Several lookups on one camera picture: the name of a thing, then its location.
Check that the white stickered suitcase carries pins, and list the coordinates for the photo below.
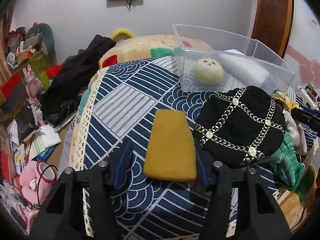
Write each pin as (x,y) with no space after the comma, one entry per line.
(308,96)

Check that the grey green neck pillow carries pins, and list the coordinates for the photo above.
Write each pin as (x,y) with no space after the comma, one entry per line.
(42,35)

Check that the floral fabric scrunchie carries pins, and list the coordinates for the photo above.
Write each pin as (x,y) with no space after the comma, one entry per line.
(284,100)

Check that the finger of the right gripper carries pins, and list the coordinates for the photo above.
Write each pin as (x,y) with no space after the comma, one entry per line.
(307,116)

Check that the clear plastic bin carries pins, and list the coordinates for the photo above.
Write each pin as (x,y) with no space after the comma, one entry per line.
(194,42)

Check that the green knitted cloth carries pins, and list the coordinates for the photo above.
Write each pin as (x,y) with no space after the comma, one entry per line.
(285,165)

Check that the brown wooden wardrobe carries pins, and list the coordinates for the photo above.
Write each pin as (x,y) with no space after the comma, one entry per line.
(273,23)

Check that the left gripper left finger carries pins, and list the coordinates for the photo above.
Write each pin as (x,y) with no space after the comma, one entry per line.
(61,214)

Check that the yellow plush ball face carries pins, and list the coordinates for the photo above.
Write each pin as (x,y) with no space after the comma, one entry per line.
(208,71)

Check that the red box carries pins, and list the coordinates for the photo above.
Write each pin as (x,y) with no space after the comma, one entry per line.
(12,91)

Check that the white cloth bag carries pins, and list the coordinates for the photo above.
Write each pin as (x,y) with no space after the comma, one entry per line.
(296,133)

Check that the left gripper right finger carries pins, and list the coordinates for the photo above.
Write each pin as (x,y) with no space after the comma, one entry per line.
(241,206)

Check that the yellow foam tube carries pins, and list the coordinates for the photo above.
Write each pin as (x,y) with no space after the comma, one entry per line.
(122,32)

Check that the pink plush toy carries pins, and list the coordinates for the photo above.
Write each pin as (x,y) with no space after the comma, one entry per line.
(36,181)

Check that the beige patchwork blanket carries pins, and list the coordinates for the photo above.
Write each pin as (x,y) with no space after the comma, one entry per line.
(136,48)

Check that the pink bunny doll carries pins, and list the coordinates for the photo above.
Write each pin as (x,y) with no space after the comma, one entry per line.
(33,85)

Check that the black chain pattern pouch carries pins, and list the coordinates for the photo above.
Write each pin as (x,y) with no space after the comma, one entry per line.
(240,127)

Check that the green cardboard box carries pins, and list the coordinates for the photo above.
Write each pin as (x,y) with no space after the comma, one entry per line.
(39,63)

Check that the black clothing pile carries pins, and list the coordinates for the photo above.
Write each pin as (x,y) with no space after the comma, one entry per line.
(62,97)

